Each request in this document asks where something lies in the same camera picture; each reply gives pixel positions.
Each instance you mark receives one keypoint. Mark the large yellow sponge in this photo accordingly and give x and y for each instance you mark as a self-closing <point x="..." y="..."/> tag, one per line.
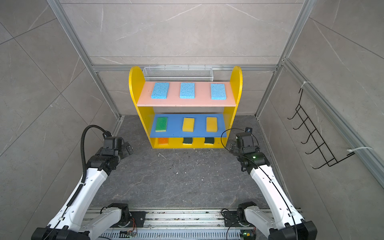
<point x="211" y="124"/>

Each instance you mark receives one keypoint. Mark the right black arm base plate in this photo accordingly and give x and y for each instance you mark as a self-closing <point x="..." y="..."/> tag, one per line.
<point x="231" y="218"/>

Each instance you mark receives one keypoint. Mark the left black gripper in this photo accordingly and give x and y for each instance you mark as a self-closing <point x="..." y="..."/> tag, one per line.
<point x="123" y="149"/>

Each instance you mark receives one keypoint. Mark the dark green wavy sponge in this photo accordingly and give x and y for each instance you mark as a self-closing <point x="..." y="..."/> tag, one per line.
<point x="187" y="141"/>
<point x="209" y="141"/>

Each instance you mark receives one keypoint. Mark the bright green yellow sponge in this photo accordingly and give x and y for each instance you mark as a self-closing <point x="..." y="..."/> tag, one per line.
<point x="161" y="124"/>

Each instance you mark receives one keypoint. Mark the small yellow sponge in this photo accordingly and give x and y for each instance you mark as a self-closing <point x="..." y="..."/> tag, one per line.
<point x="188" y="125"/>

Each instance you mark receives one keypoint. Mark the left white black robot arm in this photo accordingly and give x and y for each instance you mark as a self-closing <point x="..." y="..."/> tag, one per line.
<point x="68" y="224"/>

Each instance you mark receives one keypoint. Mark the black wire hook rack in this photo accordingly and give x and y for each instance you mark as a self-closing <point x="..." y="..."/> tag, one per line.
<point x="315" y="136"/>

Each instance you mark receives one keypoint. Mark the orange yellow sponge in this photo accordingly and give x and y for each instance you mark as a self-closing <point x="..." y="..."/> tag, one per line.
<point x="163" y="141"/>

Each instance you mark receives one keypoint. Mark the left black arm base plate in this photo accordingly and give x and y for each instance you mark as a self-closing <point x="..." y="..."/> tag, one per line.
<point x="132" y="219"/>

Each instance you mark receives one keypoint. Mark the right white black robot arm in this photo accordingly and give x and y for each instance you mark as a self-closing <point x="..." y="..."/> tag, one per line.
<point x="286" y="223"/>

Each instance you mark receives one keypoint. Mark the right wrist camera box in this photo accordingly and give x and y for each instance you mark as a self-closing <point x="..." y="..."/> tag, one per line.
<point x="248" y="130"/>

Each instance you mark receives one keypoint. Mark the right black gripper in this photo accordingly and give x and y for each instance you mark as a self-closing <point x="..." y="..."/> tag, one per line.
<point x="234" y="146"/>

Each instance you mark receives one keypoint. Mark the yellow shelf with coloured boards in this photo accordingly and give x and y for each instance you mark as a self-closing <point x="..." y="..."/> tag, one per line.
<point x="183" y="107"/>

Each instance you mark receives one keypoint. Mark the light blue sponge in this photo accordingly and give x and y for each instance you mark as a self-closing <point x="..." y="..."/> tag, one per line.
<point x="187" y="91"/>
<point x="218" y="92"/>
<point x="160" y="91"/>

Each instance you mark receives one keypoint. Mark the aluminium rail base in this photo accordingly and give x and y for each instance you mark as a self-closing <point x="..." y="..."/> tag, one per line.
<point x="184" y="219"/>

